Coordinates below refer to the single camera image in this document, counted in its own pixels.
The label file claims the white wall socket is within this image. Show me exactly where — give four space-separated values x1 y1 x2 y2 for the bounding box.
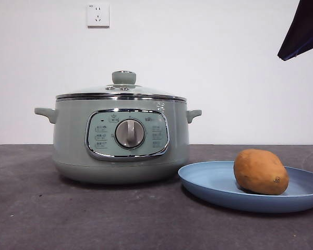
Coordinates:
87 3 111 29

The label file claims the glass lid with green knob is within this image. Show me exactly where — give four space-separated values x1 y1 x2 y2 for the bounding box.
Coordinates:
55 70 187 102

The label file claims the pale green electric steamer pot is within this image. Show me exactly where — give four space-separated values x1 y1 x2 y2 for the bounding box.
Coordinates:
34 99 202 185

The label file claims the blue round plate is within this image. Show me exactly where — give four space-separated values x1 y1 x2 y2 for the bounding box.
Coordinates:
177 160 313 214

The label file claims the brown potato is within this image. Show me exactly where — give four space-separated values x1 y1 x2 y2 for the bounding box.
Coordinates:
233 148 290 196

